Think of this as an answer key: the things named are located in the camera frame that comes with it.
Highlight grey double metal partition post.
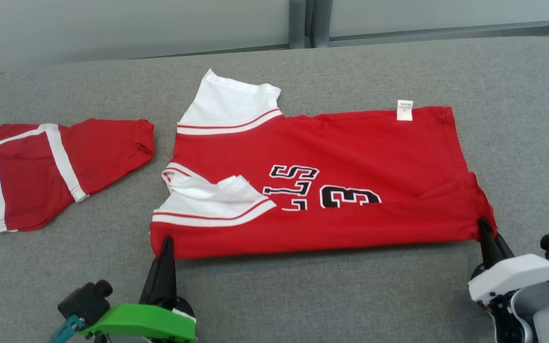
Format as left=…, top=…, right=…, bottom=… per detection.
left=289, top=0, right=333, bottom=49

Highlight teal camera cable plug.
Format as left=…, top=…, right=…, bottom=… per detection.
left=48, top=314, right=85, bottom=343

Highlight red white jersey shirt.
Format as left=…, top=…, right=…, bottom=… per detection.
left=150, top=69, right=498, bottom=260

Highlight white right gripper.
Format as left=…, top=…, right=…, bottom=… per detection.
left=468, top=218, right=549, bottom=303

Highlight red shorts with white stripes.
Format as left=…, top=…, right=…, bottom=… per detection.
left=0, top=119, right=155, bottom=234

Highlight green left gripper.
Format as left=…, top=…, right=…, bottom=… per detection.
left=80, top=237, right=196, bottom=342

